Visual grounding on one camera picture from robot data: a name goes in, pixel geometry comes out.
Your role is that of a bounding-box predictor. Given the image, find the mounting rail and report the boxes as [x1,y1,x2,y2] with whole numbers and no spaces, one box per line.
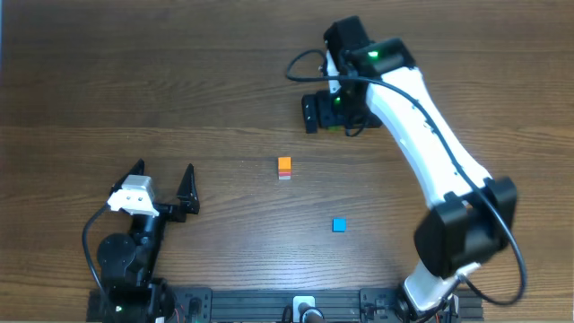
[87,286,484,323]

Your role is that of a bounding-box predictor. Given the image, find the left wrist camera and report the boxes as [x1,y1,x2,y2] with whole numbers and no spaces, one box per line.
[106,174,161,218]

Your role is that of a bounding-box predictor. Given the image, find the black cable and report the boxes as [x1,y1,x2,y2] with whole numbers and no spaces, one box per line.
[81,204,111,310]
[285,48,528,308]

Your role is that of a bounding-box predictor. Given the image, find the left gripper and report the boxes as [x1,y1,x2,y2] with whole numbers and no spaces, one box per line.
[109,158,201,223]

